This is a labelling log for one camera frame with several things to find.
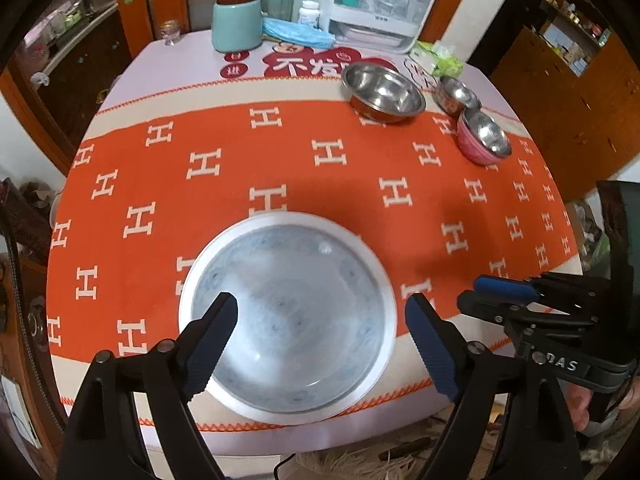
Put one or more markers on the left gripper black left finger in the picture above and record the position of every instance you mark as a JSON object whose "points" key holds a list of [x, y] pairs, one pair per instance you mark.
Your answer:
{"points": [[174, 371]]}

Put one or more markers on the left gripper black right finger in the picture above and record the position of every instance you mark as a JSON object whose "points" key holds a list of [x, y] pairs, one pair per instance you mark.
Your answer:
{"points": [[462, 371]]}

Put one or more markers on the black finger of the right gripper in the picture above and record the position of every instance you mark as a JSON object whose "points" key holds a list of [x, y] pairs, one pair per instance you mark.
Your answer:
{"points": [[510, 290], [494, 309]]}

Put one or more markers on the blue patterned porcelain plate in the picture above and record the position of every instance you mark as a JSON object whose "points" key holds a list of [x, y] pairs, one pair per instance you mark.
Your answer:
{"points": [[290, 317]]}

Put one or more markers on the large white plate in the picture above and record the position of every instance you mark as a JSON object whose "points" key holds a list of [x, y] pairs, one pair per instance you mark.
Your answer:
{"points": [[287, 317]]}

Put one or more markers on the pink steel-lined bowl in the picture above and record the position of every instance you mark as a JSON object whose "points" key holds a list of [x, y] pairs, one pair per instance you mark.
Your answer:
{"points": [[480, 139]]}

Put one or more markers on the small stainless steel bowl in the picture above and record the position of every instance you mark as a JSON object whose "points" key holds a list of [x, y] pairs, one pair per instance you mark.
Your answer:
{"points": [[454, 97]]}

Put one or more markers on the large stainless steel bowl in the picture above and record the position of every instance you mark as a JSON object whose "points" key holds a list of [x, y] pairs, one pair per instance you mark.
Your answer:
{"points": [[381, 94]]}

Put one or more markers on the person's right hand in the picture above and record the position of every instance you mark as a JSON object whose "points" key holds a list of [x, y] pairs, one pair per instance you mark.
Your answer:
{"points": [[578, 399]]}

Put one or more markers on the orange H-pattern blanket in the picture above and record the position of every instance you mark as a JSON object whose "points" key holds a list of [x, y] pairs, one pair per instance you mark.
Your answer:
{"points": [[157, 178]]}

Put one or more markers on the wooden cabinet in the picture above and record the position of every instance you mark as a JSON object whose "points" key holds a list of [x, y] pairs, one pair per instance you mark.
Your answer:
{"points": [[575, 88]]}

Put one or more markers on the green tissue pack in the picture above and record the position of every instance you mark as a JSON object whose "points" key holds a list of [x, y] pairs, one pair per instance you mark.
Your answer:
{"points": [[436, 58]]}

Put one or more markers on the white cosmetic storage box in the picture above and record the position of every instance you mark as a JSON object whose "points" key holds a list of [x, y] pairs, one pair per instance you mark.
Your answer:
{"points": [[387, 25]]}

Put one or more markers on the blue plastic bag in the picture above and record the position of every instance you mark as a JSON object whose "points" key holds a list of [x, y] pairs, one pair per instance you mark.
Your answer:
{"points": [[294, 33]]}

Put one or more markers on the white medicine bottle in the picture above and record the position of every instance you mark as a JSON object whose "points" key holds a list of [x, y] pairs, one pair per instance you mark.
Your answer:
{"points": [[309, 13]]}

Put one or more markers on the teal ceramic jar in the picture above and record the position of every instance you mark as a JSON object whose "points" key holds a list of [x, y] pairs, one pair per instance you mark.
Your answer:
{"points": [[236, 25]]}

